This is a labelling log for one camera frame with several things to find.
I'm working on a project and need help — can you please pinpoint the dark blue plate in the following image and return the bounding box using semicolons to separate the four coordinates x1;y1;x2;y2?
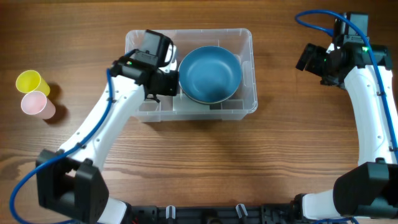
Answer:
178;46;243;88

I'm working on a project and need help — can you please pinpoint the pink cup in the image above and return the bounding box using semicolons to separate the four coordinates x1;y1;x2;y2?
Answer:
21;91;56;119

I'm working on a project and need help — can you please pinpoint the yellow cup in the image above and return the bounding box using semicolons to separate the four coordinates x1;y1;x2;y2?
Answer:
16;70;50;96

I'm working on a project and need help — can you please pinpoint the pink bowl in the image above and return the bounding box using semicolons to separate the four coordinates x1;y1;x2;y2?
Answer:
161;44;177;73

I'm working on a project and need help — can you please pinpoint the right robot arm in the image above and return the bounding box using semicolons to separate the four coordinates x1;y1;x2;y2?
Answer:
291;42;397;223

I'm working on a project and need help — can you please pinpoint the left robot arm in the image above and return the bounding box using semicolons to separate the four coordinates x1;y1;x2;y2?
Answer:
36;57;178;223

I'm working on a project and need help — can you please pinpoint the clear plastic storage container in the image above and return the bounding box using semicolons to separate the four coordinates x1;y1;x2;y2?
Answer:
131;28;258;123

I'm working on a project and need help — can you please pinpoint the right blue cable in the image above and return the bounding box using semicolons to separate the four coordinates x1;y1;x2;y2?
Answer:
294;9;398;224

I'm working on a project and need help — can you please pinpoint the blue cable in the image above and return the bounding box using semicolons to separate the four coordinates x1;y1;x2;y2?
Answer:
8;48;137;224
294;9;398;224

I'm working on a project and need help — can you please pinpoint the left blue cable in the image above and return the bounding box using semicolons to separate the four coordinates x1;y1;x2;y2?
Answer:
8;48;137;224

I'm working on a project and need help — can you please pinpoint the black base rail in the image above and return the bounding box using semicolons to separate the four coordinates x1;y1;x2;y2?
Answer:
126;203;297;224

